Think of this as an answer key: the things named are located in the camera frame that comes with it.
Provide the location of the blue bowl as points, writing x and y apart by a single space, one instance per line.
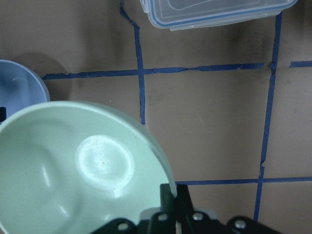
20 87

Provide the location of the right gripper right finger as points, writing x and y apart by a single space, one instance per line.
195 221

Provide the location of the green bowl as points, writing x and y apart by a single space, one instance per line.
70 167

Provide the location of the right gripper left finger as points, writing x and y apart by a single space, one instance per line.
161 222

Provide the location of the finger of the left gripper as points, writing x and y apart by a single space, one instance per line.
2 114

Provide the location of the clear plastic food container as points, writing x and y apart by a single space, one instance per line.
190 14

